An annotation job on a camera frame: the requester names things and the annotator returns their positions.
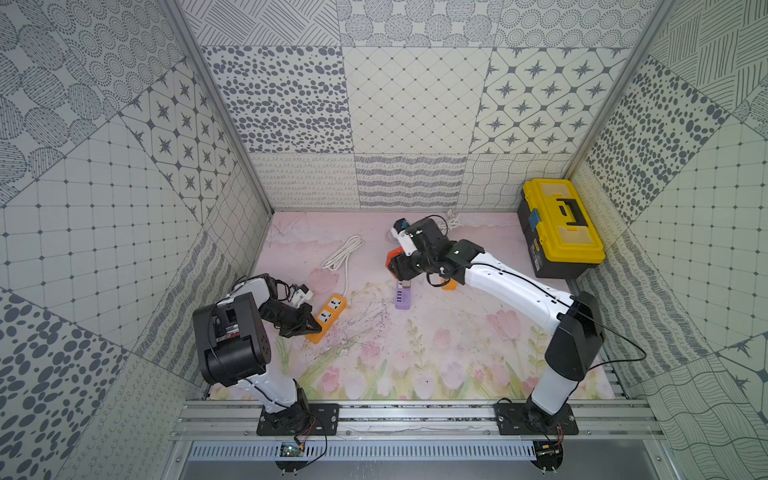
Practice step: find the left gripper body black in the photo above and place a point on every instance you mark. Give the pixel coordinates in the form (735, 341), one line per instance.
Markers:
(291, 313)

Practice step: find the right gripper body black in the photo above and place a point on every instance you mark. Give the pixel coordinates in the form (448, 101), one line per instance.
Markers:
(416, 264)

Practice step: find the large orange power strip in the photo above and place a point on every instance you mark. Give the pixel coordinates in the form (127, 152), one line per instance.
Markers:
(327, 316)

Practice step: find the red cube adapter plug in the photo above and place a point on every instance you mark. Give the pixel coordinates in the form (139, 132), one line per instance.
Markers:
(399, 264)

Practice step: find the purple power strip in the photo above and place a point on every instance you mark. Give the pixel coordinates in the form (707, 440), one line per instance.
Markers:
(403, 295)

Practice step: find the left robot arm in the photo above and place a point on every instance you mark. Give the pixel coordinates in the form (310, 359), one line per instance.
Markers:
(233, 347)

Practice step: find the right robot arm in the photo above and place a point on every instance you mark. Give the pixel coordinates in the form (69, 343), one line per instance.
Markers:
(572, 323)

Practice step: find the small orange power strip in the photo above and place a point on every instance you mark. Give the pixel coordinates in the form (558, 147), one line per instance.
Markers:
(451, 285)

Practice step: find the yellow black toolbox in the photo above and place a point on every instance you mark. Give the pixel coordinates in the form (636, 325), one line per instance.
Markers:
(562, 240)

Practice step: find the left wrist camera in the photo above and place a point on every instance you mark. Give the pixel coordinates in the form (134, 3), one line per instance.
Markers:
(299, 294)

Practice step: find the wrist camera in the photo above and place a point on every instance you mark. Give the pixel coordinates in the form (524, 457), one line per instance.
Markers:
(403, 237)
(299, 294)

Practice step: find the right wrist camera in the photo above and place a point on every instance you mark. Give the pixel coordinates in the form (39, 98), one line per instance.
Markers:
(403, 237)

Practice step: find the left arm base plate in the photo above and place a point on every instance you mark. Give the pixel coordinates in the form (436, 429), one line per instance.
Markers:
(318, 419)

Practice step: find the aluminium mounting rail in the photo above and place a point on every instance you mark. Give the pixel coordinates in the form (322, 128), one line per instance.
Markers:
(396, 420)

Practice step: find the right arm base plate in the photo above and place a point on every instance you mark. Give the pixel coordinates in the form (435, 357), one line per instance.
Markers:
(520, 419)

